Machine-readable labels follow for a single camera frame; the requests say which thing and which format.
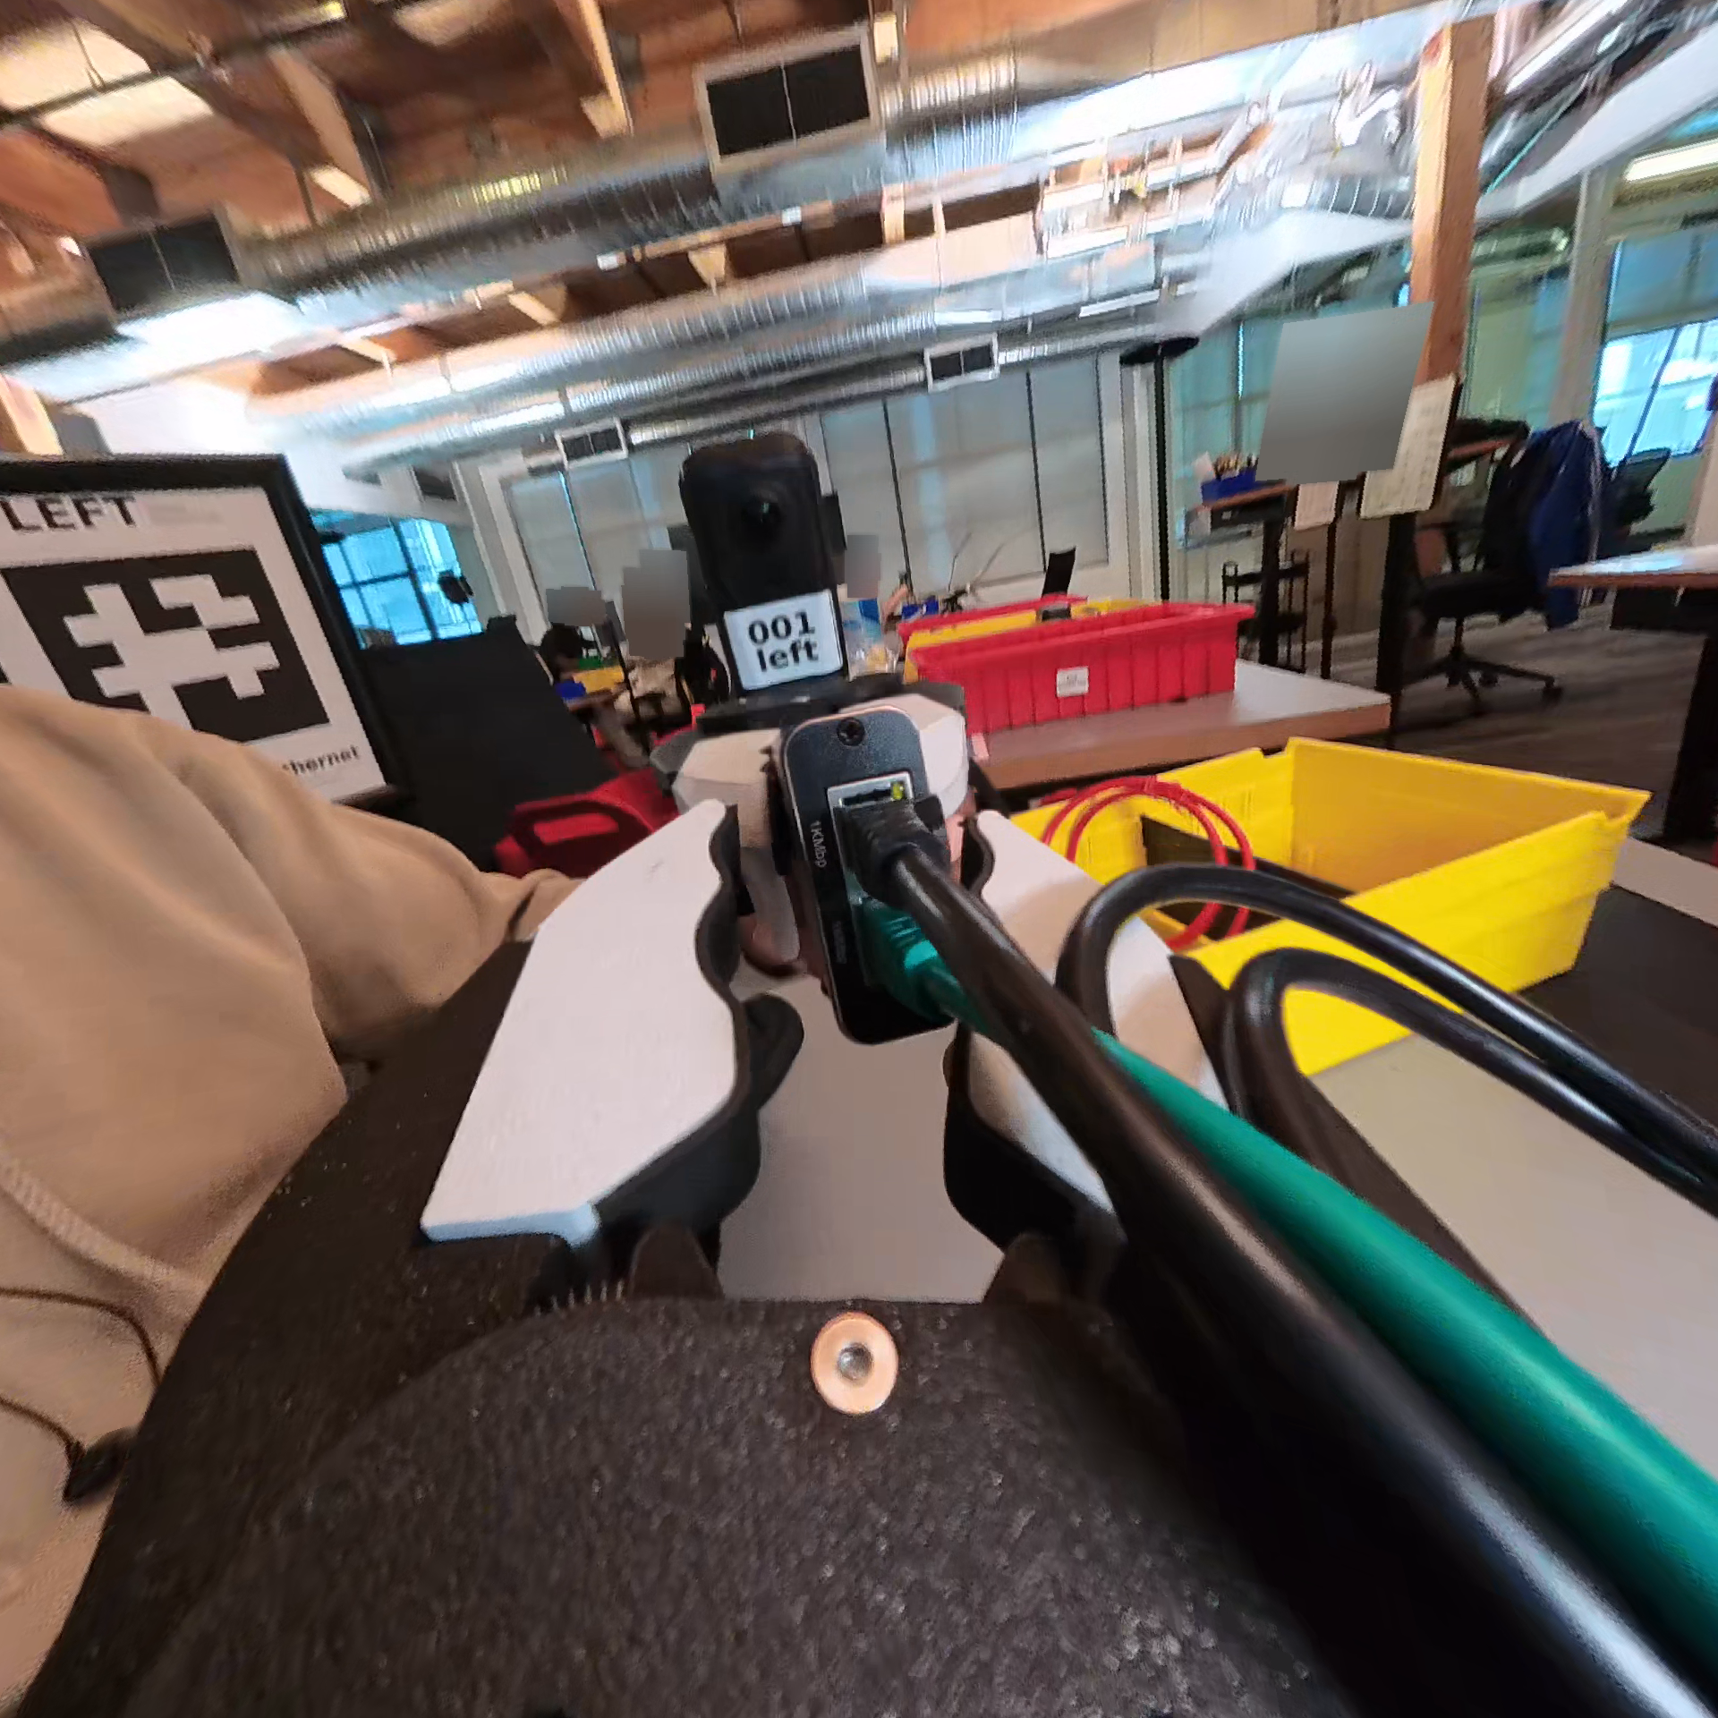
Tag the black floor lamp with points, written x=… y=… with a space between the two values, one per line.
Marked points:
x=1156 y=352

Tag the red shopping basket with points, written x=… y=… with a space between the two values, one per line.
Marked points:
x=577 y=819

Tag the black office chair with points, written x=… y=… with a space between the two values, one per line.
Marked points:
x=1476 y=591

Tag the blue jacket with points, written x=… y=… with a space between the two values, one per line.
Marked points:
x=1563 y=525

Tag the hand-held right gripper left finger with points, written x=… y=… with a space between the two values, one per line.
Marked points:
x=592 y=1047

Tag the black fabric chair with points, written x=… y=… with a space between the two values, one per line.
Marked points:
x=469 y=724

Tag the person's left hand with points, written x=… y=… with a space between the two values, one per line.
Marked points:
x=767 y=913

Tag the grey office table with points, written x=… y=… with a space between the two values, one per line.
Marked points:
x=1274 y=713

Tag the person's beige clothed body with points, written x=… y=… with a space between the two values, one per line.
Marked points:
x=133 y=1207

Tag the black earphones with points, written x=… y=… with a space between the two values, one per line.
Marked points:
x=94 y=1469

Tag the person's left forearm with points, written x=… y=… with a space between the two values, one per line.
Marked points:
x=269 y=872

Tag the black ethernet splitter box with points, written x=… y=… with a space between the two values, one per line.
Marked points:
x=810 y=926

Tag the wooden top table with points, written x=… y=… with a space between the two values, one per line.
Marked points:
x=1650 y=571

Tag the blue pencil cup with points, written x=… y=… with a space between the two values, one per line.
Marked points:
x=1227 y=486

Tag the white paper sheet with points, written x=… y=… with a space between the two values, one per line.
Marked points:
x=1410 y=451

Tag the black white marker sign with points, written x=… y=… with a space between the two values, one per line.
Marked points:
x=162 y=631

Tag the yellow plastic bin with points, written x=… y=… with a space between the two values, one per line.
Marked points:
x=1451 y=859
x=927 y=650

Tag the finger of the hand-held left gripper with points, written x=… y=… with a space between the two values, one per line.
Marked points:
x=724 y=772
x=948 y=718

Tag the dark standing desk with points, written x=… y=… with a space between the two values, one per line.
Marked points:
x=1248 y=500

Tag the red ribbed plastic bin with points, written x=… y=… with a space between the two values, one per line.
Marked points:
x=1074 y=671

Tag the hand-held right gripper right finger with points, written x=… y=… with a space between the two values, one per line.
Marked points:
x=1020 y=1127

